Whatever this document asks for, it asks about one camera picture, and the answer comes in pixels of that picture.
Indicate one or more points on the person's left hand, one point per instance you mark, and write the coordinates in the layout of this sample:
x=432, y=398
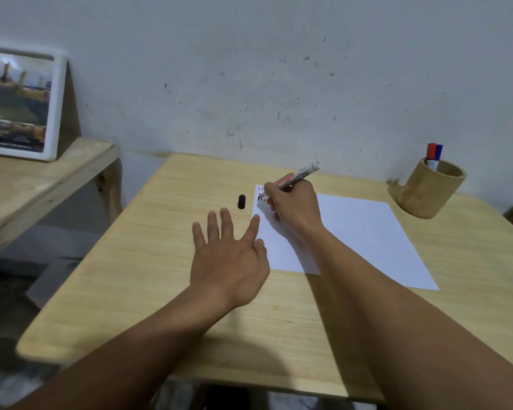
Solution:
x=228, y=266

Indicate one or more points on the person's right hand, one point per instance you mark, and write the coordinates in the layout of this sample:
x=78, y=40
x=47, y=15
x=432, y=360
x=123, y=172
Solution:
x=291, y=205

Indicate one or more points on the person's left little finger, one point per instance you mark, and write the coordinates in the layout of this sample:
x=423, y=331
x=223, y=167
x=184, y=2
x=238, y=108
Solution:
x=198, y=235

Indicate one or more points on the person's right fingers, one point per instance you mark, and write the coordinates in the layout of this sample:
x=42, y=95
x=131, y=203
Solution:
x=274, y=200

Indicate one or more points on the person's left thumb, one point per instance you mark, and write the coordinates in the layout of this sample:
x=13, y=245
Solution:
x=261, y=251

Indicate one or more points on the person's left middle finger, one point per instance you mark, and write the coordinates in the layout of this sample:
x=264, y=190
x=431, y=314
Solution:
x=227, y=224

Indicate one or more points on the white marker pen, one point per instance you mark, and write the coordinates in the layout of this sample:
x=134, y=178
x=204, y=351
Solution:
x=291, y=177

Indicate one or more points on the white paper sheet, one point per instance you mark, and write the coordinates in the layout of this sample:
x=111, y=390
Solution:
x=355, y=241

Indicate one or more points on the person's right forearm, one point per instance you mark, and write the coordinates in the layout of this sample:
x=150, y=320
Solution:
x=414, y=326

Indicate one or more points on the person's left forearm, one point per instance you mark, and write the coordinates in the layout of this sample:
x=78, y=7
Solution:
x=124, y=356

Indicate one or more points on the black marker cap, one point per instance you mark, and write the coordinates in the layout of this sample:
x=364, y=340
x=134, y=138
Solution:
x=241, y=201

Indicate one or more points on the wooden table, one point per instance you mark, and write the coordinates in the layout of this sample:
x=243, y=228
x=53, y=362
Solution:
x=248, y=294

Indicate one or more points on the wooden pen holder cup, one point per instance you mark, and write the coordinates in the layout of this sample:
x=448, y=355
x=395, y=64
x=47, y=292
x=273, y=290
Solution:
x=429, y=189

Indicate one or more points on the red capped marker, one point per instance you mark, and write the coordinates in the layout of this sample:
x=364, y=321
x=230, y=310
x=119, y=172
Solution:
x=430, y=154

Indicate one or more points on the blue capped marker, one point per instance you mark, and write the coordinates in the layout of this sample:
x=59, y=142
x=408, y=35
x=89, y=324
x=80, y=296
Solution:
x=437, y=156

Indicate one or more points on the wooden side shelf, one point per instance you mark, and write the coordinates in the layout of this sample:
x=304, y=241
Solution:
x=30, y=183

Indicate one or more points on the white framed picture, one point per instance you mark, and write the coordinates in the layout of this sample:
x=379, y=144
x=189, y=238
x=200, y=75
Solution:
x=19, y=102

